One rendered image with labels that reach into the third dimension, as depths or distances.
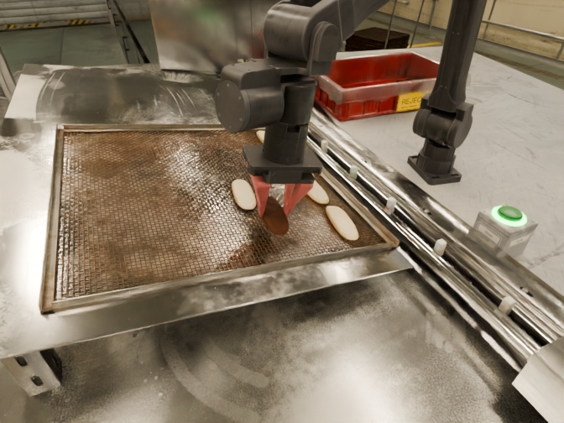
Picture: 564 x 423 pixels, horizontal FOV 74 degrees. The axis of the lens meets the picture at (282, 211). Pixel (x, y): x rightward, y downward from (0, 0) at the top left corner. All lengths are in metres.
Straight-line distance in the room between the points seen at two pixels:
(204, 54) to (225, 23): 0.12
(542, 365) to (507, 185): 0.57
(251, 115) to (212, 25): 1.02
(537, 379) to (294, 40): 0.48
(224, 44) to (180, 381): 1.15
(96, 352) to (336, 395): 0.34
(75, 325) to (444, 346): 0.49
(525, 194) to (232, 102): 0.76
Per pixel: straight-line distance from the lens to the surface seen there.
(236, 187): 0.68
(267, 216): 0.55
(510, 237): 0.75
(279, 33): 0.46
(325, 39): 0.44
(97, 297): 0.48
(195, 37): 1.41
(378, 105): 1.27
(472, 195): 0.95
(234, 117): 0.42
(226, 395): 0.55
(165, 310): 0.47
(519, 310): 0.68
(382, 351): 0.59
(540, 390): 0.57
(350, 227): 0.63
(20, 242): 0.60
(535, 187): 1.06
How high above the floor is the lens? 1.30
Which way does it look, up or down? 37 degrees down
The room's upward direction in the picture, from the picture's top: straight up
